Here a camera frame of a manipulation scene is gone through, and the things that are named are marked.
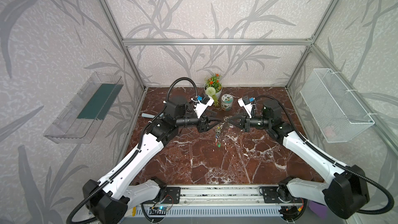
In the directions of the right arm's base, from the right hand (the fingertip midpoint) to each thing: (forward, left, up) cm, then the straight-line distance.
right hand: (229, 116), depth 71 cm
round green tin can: (+24, -2, -19) cm, 30 cm away
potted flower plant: (+31, +7, -13) cm, 34 cm away
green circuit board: (-34, +34, -28) cm, 55 cm away
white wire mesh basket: (-4, -44, +7) cm, 44 cm away
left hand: (-3, +5, +6) cm, 9 cm away
